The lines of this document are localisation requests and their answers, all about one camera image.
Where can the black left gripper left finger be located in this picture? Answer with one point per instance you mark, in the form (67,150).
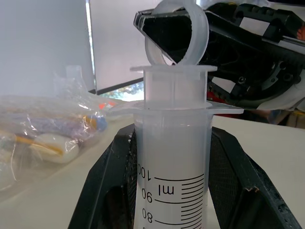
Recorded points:
(107,181)

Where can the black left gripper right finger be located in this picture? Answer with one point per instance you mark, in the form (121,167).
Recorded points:
(238,186)

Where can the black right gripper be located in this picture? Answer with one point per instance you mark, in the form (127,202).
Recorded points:
(294,41)

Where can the white panel with black frame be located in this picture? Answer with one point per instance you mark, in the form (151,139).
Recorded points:
(114,47)

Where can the white roll in bag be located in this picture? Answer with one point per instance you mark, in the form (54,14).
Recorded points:
(59,148)

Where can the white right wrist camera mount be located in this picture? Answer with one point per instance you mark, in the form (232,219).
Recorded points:
(299,97)

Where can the translucent plastic graduated syringe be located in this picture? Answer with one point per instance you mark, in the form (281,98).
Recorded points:
(171,148)

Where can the clear plastic bag of supplies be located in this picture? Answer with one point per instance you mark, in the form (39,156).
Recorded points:
(47,124)

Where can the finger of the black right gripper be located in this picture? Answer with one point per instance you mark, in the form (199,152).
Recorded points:
(166,31)

